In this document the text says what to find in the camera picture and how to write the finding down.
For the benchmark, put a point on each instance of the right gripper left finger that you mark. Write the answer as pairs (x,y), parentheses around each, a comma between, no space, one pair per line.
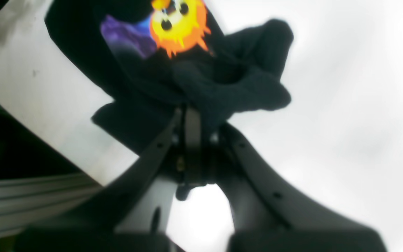
(131,213)

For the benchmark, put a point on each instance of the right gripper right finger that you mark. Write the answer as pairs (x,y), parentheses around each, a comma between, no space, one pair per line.
(270,215)

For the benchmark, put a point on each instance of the black graphic T-shirt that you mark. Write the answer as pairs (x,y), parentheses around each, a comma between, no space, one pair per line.
(152,56)

